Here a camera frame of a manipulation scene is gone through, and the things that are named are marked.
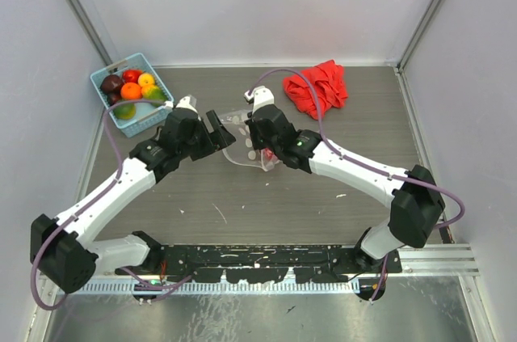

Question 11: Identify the clear dotted zip bag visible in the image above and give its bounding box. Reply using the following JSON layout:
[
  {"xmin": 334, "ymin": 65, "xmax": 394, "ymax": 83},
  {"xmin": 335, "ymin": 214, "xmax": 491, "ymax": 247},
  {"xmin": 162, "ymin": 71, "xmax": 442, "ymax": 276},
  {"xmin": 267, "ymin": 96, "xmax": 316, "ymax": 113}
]
[{"xmin": 219, "ymin": 110, "xmax": 280, "ymax": 171}]

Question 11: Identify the yellow green mango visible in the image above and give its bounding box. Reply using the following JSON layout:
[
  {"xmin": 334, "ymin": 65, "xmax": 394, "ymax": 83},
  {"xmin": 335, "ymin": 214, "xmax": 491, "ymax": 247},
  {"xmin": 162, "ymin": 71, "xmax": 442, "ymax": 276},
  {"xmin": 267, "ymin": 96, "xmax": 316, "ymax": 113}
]
[{"xmin": 141, "ymin": 84, "xmax": 168, "ymax": 108}]

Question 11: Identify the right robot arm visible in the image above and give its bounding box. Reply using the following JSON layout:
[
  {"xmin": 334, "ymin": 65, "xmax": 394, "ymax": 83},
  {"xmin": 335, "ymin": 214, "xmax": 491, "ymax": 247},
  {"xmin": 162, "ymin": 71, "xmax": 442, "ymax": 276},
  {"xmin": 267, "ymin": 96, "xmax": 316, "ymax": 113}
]
[{"xmin": 246, "ymin": 104, "xmax": 445, "ymax": 272}]

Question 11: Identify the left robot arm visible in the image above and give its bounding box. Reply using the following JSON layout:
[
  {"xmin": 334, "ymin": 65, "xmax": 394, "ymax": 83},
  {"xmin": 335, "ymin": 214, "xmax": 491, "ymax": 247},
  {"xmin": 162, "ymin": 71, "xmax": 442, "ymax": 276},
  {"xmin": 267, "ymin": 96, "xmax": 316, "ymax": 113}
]
[{"xmin": 31, "ymin": 108, "xmax": 236, "ymax": 293}]

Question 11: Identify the light blue plastic basket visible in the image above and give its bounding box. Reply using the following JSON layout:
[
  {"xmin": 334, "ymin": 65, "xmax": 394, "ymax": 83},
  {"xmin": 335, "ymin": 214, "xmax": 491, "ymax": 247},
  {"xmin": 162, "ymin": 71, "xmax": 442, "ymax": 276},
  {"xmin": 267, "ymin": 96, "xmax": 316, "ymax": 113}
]
[{"xmin": 90, "ymin": 53, "xmax": 174, "ymax": 137}]

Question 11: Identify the green orange fruit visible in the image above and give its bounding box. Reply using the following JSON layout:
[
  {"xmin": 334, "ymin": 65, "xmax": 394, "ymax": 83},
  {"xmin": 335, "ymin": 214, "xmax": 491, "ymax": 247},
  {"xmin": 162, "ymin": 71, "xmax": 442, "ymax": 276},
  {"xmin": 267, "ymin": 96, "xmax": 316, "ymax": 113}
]
[{"xmin": 112, "ymin": 103, "xmax": 137, "ymax": 120}]

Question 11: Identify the yellow lemon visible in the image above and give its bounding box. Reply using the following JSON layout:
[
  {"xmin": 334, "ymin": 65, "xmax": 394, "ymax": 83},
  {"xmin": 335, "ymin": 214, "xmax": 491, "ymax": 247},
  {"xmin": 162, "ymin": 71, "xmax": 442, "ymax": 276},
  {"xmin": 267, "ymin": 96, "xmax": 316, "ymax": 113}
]
[{"xmin": 137, "ymin": 73, "xmax": 156, "ymax": 87}]

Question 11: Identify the red cloth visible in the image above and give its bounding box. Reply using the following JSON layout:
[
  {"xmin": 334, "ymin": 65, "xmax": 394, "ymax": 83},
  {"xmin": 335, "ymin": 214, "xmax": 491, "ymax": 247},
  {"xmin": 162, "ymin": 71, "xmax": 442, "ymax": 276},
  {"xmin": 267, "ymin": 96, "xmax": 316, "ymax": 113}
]
[{"xmin": 283, "ymin": 60, "xmax": 348, "ymax": 120}]

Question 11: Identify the small dark plum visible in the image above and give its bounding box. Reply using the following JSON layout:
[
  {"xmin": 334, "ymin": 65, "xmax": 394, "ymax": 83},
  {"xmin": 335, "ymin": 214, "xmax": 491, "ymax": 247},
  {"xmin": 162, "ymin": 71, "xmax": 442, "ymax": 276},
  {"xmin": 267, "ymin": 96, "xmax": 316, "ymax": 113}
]
[{"xmin": 107, "ymin": 92, "xmax": 122, "ymax": 106}]

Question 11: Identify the dark red apple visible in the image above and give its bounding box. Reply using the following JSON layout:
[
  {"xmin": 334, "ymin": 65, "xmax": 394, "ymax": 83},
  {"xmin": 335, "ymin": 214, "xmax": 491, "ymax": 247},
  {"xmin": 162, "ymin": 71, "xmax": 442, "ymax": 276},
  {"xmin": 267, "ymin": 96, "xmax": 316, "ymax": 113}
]
[{"xmin": 100, "ymin": 74, "xmax": 124, "ymax": 95}]

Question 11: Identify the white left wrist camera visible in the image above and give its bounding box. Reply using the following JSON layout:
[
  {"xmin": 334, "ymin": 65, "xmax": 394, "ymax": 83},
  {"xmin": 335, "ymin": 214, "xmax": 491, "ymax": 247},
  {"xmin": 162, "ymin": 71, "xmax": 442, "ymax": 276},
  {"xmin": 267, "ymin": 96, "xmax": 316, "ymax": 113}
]
[{"xmin": 163, "ymin": 95, "xmax": 198, "ymax": 113}]

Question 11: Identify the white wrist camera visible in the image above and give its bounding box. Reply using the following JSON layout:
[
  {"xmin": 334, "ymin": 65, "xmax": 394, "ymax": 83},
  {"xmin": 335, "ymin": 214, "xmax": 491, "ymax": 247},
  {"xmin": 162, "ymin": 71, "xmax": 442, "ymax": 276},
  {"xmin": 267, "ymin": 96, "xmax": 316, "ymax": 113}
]
[
  {"xmin": 244, "ymin": 86, "xmax": 275, "ymax": 112},
  {"xmin": 163, "ymin": 95, "xmax": 198, "ymax": 113}
]

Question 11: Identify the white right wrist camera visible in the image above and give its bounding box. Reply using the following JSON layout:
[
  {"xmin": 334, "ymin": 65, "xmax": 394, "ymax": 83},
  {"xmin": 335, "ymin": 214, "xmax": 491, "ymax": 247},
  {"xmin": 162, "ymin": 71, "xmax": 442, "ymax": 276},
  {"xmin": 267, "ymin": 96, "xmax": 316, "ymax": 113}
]
[{"xmin": 244, "ymin": 86, "xmax": 275, "ymax": 112}]

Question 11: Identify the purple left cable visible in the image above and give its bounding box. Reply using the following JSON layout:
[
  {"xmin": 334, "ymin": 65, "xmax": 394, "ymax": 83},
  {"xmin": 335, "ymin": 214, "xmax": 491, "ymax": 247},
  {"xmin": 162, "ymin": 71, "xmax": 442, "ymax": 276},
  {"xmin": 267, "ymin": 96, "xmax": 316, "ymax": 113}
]
[{"xmin": 31, "ymin": 99, "xmax": 174, "ymax": 310}]

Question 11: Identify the purple cable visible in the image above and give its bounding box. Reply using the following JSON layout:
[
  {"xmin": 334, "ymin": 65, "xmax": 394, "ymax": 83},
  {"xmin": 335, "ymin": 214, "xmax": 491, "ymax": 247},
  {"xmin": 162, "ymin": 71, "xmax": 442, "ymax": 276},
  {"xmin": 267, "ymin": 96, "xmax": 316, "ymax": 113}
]
[
  {"xmin": 248, "ymin": 68, "xmax": 466, "ymax": 230},
  {"xmin": 31, "ymin": 99, "xmax": 174, "ymax": 310}
]

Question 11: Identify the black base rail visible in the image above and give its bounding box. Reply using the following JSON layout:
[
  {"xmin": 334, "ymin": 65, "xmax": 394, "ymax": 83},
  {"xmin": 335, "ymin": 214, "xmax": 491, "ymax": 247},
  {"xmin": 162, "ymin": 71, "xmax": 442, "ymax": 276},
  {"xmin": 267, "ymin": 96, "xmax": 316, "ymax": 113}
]
[{"xmin": 128, "ymin": 245, "xmax": 402, "ymax": 284}]

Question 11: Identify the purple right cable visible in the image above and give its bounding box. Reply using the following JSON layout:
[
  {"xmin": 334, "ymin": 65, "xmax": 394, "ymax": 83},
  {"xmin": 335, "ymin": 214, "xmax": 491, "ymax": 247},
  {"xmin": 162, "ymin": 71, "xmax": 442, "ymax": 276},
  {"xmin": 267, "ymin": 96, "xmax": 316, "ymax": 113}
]
[{"xmin": 248, "ymin": 68, "xmax": 466, "ymax": 230}]

